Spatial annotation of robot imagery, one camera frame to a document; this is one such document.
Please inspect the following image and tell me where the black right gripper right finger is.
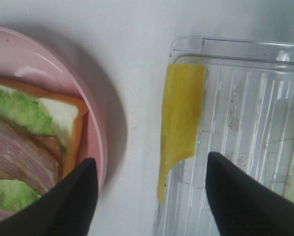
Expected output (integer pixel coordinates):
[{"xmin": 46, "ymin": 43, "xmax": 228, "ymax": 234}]
[{"xmin": 206, "ymin": 152, "xmax": 294, "ymax": 236}]

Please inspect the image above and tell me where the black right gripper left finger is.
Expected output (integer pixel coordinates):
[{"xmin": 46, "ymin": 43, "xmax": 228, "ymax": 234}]
[{"xmin": 0, "ymin": 158, "xmax": 98, "ymax": 236}]

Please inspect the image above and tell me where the bacon strip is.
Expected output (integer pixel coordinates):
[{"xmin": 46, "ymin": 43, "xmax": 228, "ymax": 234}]
[{"xmin": 0, "ymin": 120, "xmax": 63, "ymax": 194}]

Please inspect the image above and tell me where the green lettuce leaf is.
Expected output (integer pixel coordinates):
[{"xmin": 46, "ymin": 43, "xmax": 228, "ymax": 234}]
[{"xmin": 0, "ymin": 82, "xmax": 68, "ymax": 212}]

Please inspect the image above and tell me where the yellow cheese slice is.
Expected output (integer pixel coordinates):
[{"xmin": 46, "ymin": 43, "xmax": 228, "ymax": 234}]
[{"xmin": 157, "ymin": 64, "xmax": 206, "ymax": 204}]

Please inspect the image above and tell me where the right clear plastic tray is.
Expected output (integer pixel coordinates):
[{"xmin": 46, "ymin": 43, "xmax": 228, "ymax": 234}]
[{"xmin": 153, "ymin": 36, "xmax": 294, "ymax": 236}]

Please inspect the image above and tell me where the pink round plate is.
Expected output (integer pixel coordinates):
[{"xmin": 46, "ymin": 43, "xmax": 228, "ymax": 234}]
[{"xmin": 0, "ymin": 25, "xmax": 107, "ymax": 226}]

